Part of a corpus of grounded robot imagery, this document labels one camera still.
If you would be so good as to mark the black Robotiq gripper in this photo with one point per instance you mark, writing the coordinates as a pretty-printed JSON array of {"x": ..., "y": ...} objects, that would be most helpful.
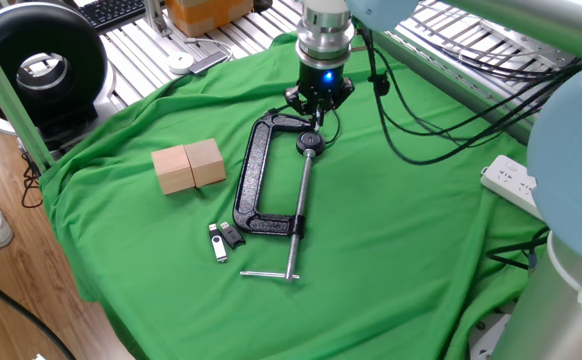
[{"x": 321, "y": 80}]

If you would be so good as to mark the white USB drive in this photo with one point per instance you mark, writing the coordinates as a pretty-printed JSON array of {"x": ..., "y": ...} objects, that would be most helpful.
[{"x": 317, "y": 122}]

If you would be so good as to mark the black C-clamp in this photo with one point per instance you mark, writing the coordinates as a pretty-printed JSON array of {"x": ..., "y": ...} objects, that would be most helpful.
[{"x": 251, "y": 175}]

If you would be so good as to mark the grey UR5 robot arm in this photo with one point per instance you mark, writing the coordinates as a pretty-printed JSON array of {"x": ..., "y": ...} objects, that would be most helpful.
[{"x": 571, "y": 160}]

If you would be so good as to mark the short black USB dongle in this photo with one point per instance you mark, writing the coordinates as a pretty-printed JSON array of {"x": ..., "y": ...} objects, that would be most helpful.
[{"x": 232, "y": 236}]

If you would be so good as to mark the black silver swivel USB drive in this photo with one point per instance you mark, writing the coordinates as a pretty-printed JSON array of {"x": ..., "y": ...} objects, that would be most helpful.
[{"x": 217, "y": 245}]

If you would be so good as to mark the black fuzzy microphone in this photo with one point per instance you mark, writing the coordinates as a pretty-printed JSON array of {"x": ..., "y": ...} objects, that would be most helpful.
[{"x": 380, "y": 85}]

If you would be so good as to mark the light wooden block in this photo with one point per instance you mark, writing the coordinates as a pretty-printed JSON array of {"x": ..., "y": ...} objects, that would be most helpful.
[
  {"x": 173, "y": 170},
  {"x": 206, "y": 162}
]

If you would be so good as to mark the white round puck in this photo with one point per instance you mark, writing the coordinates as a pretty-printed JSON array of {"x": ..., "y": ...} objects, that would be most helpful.
[{"x": 181, "y": 62}]

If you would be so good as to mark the orange box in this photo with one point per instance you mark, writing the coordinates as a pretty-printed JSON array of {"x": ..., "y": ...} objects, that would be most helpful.
[{"x": 201, "y": 15}]

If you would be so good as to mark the white power strip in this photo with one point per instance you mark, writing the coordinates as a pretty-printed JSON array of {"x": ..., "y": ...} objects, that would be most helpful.
[{"x": 508, "y": 182}]

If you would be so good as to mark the green cloth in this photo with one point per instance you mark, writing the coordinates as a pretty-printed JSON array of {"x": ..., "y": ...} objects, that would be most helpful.
[{"x": 371, "y": 300}]

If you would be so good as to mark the black keyboard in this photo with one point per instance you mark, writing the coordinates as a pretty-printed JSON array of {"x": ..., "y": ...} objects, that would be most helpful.
[{"x": 113, "y": 12}]

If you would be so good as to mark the silver angle bracket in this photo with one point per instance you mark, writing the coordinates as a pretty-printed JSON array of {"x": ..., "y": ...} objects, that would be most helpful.
[{"x": 156, "y": 17}]

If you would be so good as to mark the green frame post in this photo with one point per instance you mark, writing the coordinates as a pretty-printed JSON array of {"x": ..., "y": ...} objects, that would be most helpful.
[{"x": 16, "y": 110}]

